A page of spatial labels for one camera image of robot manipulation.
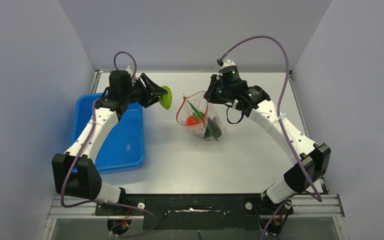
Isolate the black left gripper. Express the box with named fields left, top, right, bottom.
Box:
left=123, top=74, right=167, bottom=108

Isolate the green toy leaf vegetable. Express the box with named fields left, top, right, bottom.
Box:
left=159, top=86, right=173, bottom=110

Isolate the green toy chili pepper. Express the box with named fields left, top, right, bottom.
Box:
left=186, top=100, right=220, bottom=138

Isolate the clear zip top bag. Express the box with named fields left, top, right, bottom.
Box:
left=175, top=91, right=224, bottom=141

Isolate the red yellow toy peach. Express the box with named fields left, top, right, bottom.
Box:
left=185, top=115, right=203, bottom=127

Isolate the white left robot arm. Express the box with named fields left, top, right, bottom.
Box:
left=51, top=69, right=172, bottom=208

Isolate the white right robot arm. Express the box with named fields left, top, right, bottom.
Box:
left=204, top=65, right=331, bottom=214

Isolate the blue plastic bin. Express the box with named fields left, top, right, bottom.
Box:
left=70, top=93, right=146, bottom=174

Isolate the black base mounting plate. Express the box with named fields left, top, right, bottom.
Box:
left=94, top=193, right=294, bottom=233

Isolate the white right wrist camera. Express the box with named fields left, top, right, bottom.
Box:
left=216, top=58, right=236, bottom=70

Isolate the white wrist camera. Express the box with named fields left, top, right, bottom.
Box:
left=216, top=58, right=236, bottom=70
left=125, top=66, right=137, bottom=80

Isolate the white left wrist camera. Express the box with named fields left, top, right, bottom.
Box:
left=125, top=66, right=137, bottom=80

